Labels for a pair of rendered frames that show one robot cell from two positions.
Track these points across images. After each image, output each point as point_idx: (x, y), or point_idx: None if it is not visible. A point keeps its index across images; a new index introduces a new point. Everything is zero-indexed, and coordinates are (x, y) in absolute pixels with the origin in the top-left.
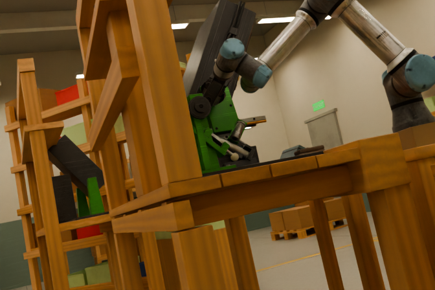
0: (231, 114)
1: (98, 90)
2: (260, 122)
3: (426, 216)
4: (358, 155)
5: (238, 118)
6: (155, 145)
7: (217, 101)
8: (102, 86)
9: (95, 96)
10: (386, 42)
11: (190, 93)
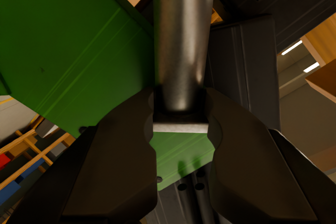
0: (50, 97)
1: (325, 36)
2: (38, 118)
3: None
4: None
5: (3, 94)
6: None
7: (105, 131)
8: (320, 45)
9: (325, 27)
10: None
11: (274, 87)
